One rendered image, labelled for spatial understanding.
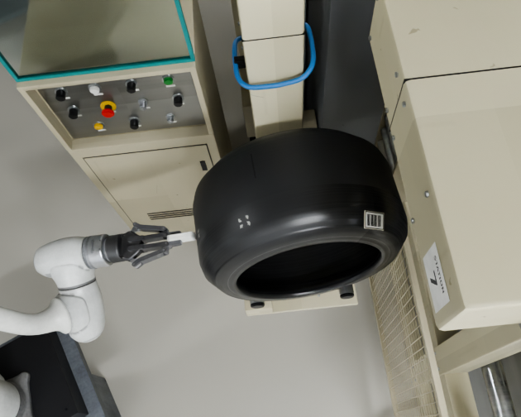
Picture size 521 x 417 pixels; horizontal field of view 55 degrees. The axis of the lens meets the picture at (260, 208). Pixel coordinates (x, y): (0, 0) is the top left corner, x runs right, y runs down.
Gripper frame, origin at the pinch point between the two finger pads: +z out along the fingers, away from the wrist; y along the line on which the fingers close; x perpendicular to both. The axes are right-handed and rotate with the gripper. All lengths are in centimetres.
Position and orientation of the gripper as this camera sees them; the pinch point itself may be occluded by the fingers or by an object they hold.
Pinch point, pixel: (181, 237)
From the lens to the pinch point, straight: 134.9
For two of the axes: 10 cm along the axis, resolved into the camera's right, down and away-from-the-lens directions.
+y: -0.9, -9.0, 4.2
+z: 9.7, -1.6, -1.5
